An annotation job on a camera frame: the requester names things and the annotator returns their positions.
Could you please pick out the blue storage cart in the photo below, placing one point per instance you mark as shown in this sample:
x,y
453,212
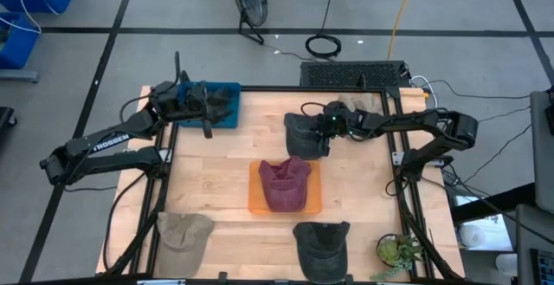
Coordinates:
x,y
19,47

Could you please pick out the potted green succulent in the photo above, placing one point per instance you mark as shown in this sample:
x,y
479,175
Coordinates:
x,y
396,252

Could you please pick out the orange translucent plastic bin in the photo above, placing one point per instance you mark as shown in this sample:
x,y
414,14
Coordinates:
x,y
255,189

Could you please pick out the black baseball cap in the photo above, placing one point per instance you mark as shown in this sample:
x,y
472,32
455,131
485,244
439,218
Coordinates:
x,y
224,115
298,142

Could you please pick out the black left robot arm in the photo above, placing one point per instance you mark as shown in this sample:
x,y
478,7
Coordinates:
x,y
108,137

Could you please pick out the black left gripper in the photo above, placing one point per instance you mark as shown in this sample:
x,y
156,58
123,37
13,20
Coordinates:
x,y
173,103

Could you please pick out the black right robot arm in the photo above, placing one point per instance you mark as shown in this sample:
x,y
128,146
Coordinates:
x,y
411,120

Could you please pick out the beige baseball cap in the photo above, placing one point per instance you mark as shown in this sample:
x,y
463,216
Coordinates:
x,y
184,237

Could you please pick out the grey cabinet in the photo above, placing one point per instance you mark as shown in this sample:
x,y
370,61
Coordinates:
x,y
532,233
543,155

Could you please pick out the black perforated computer case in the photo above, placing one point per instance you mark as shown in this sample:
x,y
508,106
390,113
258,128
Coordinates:
x,y
346,75

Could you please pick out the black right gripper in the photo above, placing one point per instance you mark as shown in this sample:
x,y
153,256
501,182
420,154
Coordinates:
x,y
339,120

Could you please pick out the maroon baseball cap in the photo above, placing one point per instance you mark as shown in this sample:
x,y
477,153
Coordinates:
x,y
283,185

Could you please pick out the dark grey baseball cap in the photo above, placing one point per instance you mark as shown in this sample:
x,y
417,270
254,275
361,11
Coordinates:
x,y
322,250

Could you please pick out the blue plastic bin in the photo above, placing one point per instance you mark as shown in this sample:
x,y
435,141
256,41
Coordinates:
x,y
237,99

